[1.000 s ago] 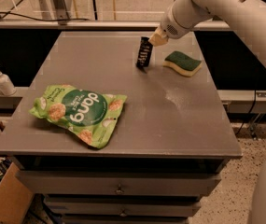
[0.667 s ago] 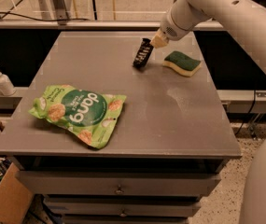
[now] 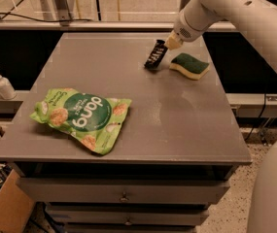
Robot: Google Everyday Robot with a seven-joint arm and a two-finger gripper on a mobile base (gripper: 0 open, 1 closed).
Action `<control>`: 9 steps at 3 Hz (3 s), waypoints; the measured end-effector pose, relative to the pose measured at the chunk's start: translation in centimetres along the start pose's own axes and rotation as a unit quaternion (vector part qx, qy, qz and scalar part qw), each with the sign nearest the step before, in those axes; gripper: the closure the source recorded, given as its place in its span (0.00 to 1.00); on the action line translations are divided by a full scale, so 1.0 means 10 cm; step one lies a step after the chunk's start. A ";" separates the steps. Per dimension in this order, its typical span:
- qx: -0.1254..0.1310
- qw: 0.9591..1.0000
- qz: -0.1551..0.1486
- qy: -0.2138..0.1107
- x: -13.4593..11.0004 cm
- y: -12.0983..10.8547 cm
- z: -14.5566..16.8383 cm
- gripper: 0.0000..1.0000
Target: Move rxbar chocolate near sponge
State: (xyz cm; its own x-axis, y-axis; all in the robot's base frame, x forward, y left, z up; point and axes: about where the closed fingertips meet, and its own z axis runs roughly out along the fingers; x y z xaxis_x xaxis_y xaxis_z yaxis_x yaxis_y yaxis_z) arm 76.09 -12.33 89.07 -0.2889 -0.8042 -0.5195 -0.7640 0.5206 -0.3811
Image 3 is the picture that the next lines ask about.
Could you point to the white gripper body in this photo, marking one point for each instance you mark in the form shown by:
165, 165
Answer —
184, 28

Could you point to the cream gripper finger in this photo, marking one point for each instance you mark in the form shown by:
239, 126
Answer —
173, 41

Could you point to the black rxbar chocolate wrapper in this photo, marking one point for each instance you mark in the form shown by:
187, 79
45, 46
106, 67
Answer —
156, 55

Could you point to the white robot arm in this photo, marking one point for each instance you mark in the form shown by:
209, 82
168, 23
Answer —
256, 20

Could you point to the green and yellow sponge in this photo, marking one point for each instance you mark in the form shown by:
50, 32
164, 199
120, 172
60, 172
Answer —
189, 66

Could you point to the grey drawer cabinet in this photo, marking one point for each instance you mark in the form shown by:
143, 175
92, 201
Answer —
175, 128

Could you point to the green dang chips bag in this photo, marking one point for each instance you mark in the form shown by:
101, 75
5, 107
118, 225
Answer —
92, 120

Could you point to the top grey drawer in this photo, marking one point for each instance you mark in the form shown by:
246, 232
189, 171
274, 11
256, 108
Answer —
123, 191

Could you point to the grey drawer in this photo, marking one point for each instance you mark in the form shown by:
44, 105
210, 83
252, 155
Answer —
123, 191
128, 215

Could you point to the white pump dispenser bottle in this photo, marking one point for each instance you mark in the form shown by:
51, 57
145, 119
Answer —
7, 91

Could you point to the grey metal railing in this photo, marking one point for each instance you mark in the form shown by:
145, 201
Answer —
90, 15

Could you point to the middle grey drawer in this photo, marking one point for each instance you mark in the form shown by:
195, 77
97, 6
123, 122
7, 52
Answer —
128, 215

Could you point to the cardboard box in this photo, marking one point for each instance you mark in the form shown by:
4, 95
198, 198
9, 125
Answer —
15, 206

